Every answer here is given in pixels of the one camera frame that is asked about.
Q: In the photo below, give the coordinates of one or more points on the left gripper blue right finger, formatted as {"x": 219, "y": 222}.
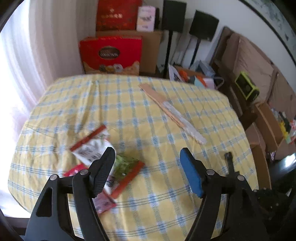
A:
{"x": 194, "y": 171}

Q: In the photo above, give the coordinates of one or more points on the beige sofa pillow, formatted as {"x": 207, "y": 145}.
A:
{"x": 258, "y": 69}

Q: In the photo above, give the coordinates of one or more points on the green portable radio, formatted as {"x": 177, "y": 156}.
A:
{"x": 246, "y": 86}

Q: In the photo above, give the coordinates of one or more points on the pink tissue box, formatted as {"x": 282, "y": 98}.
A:
{"x": 146, "y": 18}

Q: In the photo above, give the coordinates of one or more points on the red chocolate gift box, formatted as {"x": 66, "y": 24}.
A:
{"x": 111, "y": 55}

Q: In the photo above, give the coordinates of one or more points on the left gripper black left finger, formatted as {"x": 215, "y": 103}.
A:
{"x": 99, "y": 171}

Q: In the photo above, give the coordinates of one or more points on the patterned folding fan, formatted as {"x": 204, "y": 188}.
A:
{"x": 173, "y": 113}

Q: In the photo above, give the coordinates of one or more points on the green pea snack packet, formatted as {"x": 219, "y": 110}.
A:
{"x": 124, "y": 170}

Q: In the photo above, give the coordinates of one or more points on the red tea gift bag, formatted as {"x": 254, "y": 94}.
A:
{"x": 117, "y": 14}

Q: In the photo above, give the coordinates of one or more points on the brown carton under bags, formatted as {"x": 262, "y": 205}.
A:
{"x": 150, "y": 46}

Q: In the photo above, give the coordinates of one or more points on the black speaker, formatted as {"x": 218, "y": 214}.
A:
{"x": 204, "y": 26}
{"x": 173, "y": 17}

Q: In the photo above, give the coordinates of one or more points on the left black speaker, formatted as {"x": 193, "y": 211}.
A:
{"x": 173, "y": 17}

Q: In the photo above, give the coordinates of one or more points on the framed ink painting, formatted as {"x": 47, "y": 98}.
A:
{"x": 275, "y": 19}

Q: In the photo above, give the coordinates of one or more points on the white sheer curtain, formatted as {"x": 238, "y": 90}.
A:
{"x": 39, "y": 44}

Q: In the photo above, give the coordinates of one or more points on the brown sofa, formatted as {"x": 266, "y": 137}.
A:
{"x": 234, "y": 53}

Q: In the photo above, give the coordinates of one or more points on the cardboard tray on sofa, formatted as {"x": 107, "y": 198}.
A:
{"x": 268, "y": 126}

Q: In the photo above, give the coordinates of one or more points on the large cardboard box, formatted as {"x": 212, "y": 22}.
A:
{"x": 262, "y": 170}

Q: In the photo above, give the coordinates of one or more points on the right black speaker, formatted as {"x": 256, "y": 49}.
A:
{"x": 204, "y": 26}

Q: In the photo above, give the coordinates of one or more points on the yellow plaid tablecloth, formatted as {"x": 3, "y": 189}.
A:
{"x": 158, "y": 203}

